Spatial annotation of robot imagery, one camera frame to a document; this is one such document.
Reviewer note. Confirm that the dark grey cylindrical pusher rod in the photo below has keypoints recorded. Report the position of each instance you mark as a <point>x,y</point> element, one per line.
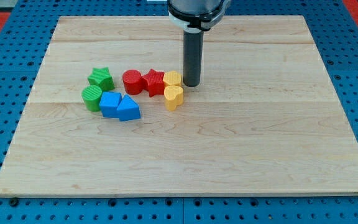
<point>192,58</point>

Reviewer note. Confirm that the yellow hexagon block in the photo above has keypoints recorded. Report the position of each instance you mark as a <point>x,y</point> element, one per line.
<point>172,78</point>

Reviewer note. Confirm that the yellow heart block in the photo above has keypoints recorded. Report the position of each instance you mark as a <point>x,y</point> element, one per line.
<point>174,96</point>

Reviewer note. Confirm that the light wooden board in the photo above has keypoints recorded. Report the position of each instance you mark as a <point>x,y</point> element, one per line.
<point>265,121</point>

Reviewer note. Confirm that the red star block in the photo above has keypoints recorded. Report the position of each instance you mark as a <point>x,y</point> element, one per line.
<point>153,82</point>

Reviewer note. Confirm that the red cylinder block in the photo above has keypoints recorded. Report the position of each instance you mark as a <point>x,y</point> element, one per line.
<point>132,80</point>

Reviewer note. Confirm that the blue triangle block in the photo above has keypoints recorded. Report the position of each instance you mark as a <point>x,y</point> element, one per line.
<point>128,109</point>

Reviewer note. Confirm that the green star block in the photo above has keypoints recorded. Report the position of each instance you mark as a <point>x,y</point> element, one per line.
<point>101,77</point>

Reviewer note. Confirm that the blue cube block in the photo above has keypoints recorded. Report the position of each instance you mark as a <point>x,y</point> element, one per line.
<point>109,103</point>

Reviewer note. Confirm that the green cylinder block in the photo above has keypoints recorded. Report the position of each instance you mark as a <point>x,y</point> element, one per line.
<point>91,96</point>

